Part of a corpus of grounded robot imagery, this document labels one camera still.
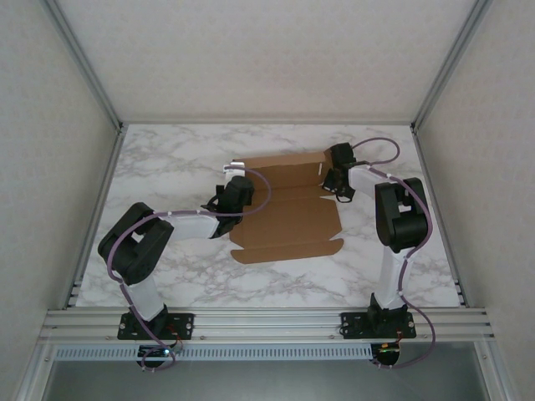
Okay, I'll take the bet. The brown cardboard box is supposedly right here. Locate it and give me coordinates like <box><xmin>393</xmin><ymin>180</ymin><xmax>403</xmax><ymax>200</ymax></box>
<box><xmin>227</xmin><ymin>150</ymin><xmax>344</xmax><ymax>265</ymax></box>

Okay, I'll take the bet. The aluminium back rail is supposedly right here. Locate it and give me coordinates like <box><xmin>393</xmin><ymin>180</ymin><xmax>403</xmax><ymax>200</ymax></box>
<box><xmin>123</xmin><ymin>119</ymin><xmax>415</xmax><ymax>126</ymax></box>

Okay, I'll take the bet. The aluminium rail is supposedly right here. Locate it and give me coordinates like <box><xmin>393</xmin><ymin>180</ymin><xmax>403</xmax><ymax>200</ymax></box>
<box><xmin>123</xmin><ymin>119</ymin><xmax>415</xmax><ymax>126</ymax></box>
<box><xmin>62</xmin><ymin>124</ymin><xmax>126</xmax><ymax>310</ymax></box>
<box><xmin>411</xmin><ymin>124</ymin><xmax>467</xmax><ymax>308</ymax></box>

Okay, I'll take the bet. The aluminium right side rail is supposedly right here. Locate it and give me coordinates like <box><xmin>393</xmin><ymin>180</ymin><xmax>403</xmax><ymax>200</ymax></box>
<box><xmin>411</xmin><ymin>124</ymin><xmax>467</xmax><ymax>308</ymax></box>

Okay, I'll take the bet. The aluminium frame beam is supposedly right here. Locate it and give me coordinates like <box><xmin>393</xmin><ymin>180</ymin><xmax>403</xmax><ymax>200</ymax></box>
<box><xmin>39</xmin><ymin>307</ymin><xmax>497</xmax><ymax>344</ymax></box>

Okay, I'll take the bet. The aluminium right frame post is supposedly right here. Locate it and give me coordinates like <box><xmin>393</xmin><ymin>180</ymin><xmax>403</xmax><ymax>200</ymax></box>
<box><xmin>411</xmin><ymin>0</ymin><xmax>494</xmax><ymax>129</ymax></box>

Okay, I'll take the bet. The aluminium frame post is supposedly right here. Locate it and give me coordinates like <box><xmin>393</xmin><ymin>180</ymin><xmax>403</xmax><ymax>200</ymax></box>
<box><xmin>41</xmin><ymin>0</ymin><xmax>126</xmax><ymax>130</ymax></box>
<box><xmin>411</xmin><ymin>0</ymin><xmax>494</xmax><ymax>129</ymax></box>

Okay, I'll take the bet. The aluminium left side rail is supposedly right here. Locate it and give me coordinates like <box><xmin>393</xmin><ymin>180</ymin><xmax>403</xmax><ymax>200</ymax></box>
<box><xmin>62</xmin><ymin>124</ymin><xmax>126</xmax><ymax>310</ymax></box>

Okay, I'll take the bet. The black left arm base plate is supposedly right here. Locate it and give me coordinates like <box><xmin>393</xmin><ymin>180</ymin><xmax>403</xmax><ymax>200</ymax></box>
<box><xmin>117</xmin><ymin>312</ymin><xmax>196</xmax><ymax>342</ymax></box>

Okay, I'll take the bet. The grey slotted cable duct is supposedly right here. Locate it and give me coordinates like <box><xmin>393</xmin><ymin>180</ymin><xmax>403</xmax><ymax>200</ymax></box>
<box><xmin>53</xmin><ymin>344</ymin><xmax>374</xmax><ymax>361</ymax></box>

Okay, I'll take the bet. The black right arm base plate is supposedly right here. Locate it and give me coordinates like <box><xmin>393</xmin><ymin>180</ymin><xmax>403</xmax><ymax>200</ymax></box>
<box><xmin>340</xmin><ymin>311</ymin><xmax>418</xmax><ymax>340</ymax></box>

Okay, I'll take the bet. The aluminium left frame post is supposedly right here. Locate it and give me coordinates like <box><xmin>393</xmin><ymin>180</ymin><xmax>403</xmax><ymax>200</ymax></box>
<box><xmin>41</xmin><ymin>0</ymin><xmax>126</xmax><ymax>130</ymax></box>

